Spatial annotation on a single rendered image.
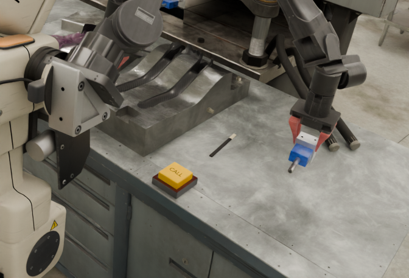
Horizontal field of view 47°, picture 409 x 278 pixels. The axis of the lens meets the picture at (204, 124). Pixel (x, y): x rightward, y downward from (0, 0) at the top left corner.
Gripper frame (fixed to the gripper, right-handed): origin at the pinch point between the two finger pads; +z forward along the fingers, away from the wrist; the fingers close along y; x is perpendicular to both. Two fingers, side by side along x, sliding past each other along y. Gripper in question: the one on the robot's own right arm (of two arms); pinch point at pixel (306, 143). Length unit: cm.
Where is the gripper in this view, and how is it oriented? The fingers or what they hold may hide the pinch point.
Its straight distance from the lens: 112.5
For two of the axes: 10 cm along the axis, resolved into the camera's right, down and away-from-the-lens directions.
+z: -1.2, 8.3, 5.5
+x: -4.7, 4.4, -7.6
